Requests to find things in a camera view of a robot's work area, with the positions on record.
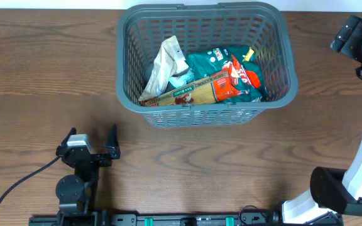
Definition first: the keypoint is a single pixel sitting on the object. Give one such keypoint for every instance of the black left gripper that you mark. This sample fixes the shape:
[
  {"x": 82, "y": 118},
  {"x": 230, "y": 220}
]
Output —
[{"x": 105, "y": 160}]

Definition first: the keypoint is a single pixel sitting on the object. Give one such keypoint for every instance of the beige mushroom bag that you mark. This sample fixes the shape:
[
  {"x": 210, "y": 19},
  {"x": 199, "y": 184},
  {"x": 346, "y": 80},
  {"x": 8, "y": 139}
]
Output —
[{"x": 169, "y": 61}]

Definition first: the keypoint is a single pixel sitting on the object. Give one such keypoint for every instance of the small light teal packet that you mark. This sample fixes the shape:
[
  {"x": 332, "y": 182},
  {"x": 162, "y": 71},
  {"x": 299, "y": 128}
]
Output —
[{"x": 181, "y": 80}]

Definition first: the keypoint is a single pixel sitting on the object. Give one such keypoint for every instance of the green Nescafe coffee bag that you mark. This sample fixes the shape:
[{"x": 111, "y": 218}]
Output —
[{"x": 244, "y": 81}]

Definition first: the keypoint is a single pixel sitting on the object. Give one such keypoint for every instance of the San Remo spaghetti packet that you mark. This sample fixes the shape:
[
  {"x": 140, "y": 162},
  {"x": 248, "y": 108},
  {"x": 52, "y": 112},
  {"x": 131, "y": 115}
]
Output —
[{"x": 200, "y": 91}]

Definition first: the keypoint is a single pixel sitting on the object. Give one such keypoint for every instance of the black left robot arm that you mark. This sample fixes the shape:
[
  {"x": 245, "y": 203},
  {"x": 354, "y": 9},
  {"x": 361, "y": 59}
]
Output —
[{"x": 76, "y": 192}]

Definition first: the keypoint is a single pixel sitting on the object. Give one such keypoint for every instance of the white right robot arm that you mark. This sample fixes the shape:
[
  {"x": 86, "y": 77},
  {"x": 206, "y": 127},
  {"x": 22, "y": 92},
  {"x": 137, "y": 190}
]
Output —
[{"x": 333, "y": 192}]

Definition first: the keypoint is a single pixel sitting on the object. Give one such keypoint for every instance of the grey plastic basket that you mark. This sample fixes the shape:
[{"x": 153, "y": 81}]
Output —
[{"x": 261, "y": 26}]

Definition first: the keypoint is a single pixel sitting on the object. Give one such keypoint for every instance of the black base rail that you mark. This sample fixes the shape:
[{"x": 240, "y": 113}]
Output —
[{"x": 103, "y": 219}]

